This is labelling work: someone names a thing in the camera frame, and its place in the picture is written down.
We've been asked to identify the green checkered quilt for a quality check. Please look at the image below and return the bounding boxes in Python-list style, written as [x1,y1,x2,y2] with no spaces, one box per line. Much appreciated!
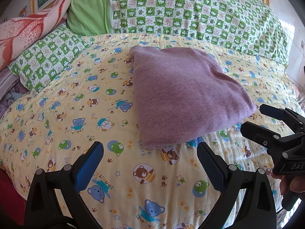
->
[66,0,290,65]

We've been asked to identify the red white floral blanket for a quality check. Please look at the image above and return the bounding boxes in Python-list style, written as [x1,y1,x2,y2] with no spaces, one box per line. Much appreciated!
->
[1,0,71,69]

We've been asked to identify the person's right hand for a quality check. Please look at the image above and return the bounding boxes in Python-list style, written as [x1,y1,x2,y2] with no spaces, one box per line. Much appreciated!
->
[271,173,305,195]

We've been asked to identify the yellow cartoon bear bedsheet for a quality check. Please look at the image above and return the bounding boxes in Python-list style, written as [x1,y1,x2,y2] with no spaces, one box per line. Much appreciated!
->
[1,34,302,228]

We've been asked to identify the green checkered pillow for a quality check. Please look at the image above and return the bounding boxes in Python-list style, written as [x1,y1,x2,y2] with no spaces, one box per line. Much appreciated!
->
[8,25,91,97]

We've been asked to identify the purple knit sweater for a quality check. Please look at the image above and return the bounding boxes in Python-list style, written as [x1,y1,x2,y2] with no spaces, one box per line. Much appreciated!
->
[129,46,256,149]

